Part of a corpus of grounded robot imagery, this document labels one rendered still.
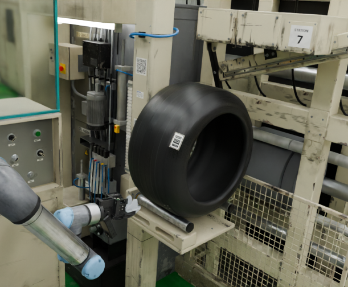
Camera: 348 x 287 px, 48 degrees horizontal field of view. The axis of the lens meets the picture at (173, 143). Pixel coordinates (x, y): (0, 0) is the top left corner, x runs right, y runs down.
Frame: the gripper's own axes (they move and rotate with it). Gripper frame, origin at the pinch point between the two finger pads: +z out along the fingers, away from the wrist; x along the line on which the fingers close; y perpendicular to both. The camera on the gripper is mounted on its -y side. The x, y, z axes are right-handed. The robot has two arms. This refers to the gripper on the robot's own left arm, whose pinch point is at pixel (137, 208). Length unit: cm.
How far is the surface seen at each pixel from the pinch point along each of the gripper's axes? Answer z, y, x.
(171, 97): 13.2, 44.4, 3.8
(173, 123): 6.4, 36.3, -5.9
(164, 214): 18.5, -7.2, 1.9
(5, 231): -29, -29, 55
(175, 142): 4.9, 30.1, -9.8
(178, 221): 18.6, -6.8, -6.4
